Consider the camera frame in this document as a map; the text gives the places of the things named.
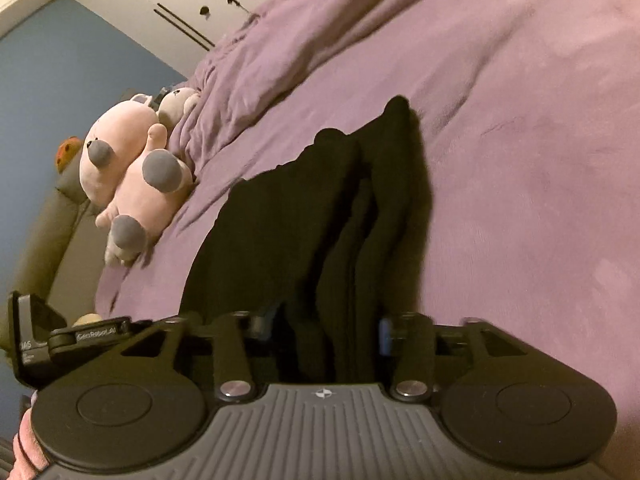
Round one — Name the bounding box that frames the grey plush toy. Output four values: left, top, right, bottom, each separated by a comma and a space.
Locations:
157, 87, 202, 130

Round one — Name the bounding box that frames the purple duvet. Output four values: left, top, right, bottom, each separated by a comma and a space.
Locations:
167, 0, 493, 183

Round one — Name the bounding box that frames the white wardrobe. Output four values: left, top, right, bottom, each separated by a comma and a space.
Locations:
67, 0, 313, 87

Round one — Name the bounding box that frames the pink plush toy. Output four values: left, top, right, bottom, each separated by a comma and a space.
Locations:
80, 93, 197, 268

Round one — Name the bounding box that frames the orange plush toy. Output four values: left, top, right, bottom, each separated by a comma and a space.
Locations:
54, 136, 84, 175

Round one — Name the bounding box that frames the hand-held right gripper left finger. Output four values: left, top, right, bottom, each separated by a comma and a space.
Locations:
120, 310, 282, 402

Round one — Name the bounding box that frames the olive padded headboard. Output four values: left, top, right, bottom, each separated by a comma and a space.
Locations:
0, 170, 102, 361

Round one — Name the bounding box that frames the black garment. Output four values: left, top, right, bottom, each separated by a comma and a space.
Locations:
178, 96, 437, 387

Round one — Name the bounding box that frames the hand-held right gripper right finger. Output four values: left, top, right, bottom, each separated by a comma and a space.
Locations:
378, 312, 522, 402

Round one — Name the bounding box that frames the purple bed sheet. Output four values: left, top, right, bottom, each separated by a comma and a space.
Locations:
95, 0, 640, 413

